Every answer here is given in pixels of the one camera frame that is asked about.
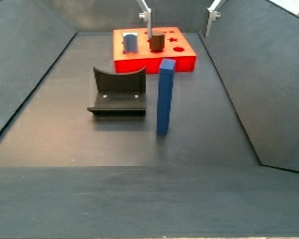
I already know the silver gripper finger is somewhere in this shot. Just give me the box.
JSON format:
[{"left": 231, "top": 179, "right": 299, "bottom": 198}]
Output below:
[
  {"left": 204, "top": 0, "right": 227, "bottom": 37},
  {"left": 136, "top": 0, "right": 152, "bottom": 37}
]

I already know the tall blue rectangular block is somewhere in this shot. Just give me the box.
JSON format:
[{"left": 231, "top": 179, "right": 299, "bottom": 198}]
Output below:
[{"left": 158, "top": 59, "right": 176, "bottom": 135}]

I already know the red shape sorting board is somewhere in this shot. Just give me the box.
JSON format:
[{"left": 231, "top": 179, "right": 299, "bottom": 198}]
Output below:
[{"left": 113, "top": 27, "right": 196, "bottom": 74}]

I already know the black curved bracket stand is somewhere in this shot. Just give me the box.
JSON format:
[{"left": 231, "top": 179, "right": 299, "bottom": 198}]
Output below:
[{"left": 87, "top": 68, "right": 147, "bottom": 116}]

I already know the dark brown cylinder peg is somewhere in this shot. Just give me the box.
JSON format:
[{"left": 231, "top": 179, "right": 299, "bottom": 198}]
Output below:
[{"left": 150, "top": 32, "right": 164, "bottom": 51}]

